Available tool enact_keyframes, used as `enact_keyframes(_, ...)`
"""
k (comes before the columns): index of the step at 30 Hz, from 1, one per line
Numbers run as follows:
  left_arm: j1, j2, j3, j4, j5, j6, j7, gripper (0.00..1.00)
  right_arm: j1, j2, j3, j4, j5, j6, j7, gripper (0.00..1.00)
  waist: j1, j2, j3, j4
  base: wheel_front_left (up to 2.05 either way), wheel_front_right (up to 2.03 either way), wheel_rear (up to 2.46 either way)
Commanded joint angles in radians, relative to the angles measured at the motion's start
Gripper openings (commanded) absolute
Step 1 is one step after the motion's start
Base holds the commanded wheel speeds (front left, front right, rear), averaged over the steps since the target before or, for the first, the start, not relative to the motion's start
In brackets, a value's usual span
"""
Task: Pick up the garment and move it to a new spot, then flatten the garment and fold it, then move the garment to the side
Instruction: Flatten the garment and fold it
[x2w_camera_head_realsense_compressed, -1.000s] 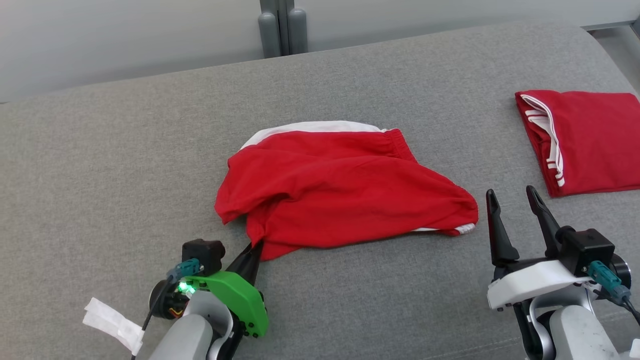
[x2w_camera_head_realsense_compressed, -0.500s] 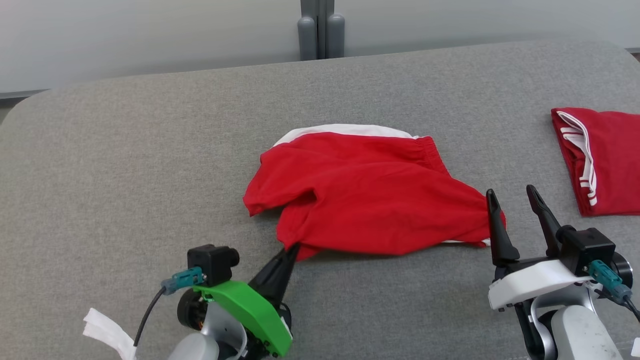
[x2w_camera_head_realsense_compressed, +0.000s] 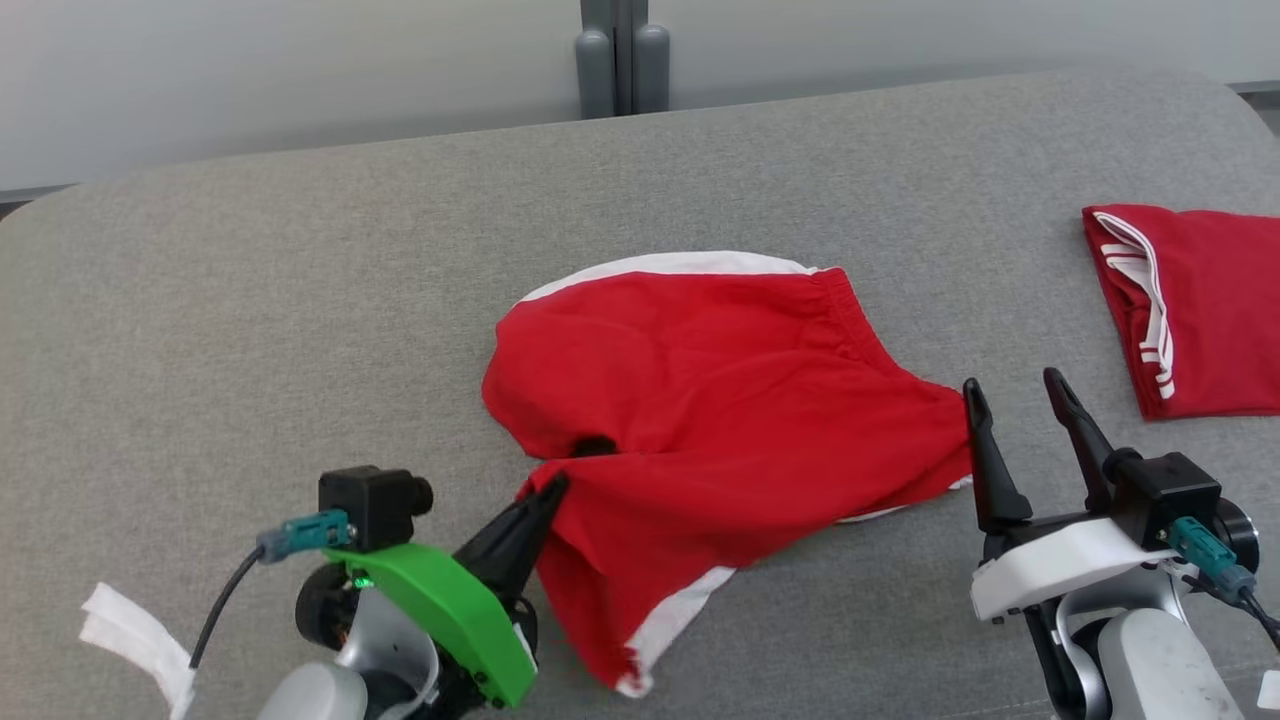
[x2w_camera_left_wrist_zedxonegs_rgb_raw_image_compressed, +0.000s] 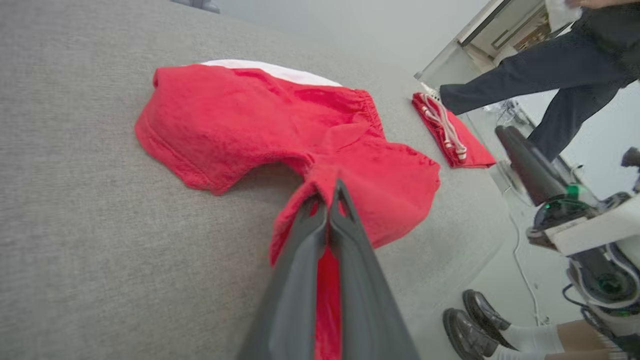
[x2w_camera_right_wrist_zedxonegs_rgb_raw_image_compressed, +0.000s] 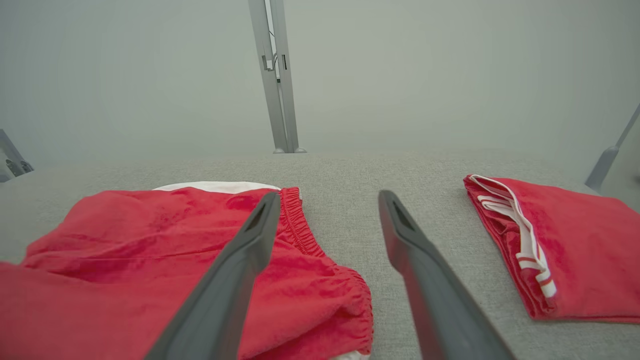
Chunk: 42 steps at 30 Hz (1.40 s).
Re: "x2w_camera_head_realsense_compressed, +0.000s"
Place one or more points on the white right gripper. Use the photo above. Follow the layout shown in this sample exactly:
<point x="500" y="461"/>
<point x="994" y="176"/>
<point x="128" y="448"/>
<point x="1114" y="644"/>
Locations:
<point x="1060" y="565"/>

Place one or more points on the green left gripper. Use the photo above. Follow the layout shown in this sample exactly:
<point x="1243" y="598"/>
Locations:
<point x="450" y="610"/>

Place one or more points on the red basketball jersey number 23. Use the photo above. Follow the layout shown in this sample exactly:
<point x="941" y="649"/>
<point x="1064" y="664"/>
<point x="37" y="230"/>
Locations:
<point x="1220" y="310"/>

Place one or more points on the red shorts white trim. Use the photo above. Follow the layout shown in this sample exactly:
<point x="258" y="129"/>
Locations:
<point x="720" y="400"/>

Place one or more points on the grey partition posts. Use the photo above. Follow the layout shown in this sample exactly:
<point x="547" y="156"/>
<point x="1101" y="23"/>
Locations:
<point x="622" y="60"/>

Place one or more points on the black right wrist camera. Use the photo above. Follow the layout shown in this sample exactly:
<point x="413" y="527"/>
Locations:
<point x="1170" y="495"/>

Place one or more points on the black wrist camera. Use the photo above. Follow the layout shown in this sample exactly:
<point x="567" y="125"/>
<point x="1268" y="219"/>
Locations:
<point x="375" y="505"/>
<point x="1170" y="495"/>

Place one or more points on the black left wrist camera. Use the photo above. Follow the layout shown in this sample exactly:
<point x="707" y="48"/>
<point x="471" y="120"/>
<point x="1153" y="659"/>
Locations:
<point x="375" y="505"/>

